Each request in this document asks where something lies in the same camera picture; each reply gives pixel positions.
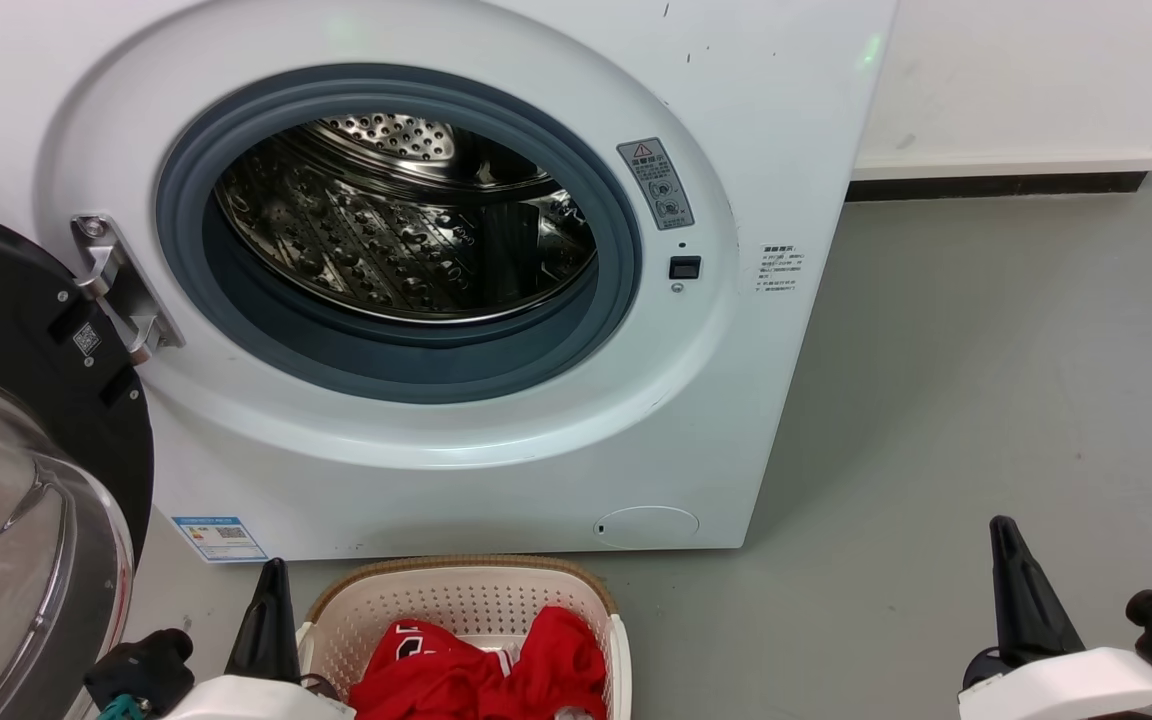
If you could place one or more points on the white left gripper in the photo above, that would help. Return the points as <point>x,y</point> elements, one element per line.
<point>256,702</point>

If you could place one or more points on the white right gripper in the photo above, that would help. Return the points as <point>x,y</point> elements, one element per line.
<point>1066,690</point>

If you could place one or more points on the red garment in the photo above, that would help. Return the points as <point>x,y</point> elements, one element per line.
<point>436,675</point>

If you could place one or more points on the cream perforated laundry basket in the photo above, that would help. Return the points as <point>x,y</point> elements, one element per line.
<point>466,600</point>

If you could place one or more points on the silver metal door hinge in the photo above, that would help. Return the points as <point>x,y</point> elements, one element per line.
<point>121,285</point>

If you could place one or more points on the stainless steel washing machine drum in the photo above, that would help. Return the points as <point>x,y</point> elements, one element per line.
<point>366,240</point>

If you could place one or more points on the washing machine door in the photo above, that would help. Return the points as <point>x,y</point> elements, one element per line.
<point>6,300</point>

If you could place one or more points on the blue energy label sticker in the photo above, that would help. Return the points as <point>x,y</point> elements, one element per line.
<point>219,539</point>

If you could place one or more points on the white front-load washing machine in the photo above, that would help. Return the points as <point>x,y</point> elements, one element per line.
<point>786,400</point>

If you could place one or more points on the small door QR sticker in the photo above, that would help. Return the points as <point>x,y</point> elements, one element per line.
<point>87,339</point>

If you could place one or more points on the round white filter cover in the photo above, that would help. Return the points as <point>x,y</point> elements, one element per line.
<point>648,527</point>

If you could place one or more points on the black baseboard strip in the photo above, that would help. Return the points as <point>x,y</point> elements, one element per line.
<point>996,187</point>

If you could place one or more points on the grey warning sticker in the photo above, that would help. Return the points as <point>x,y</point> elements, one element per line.
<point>656,183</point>

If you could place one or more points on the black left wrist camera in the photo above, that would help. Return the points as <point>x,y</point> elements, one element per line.
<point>141,670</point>

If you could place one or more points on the white wall plinth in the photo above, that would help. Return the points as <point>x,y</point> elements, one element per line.
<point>1006,164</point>

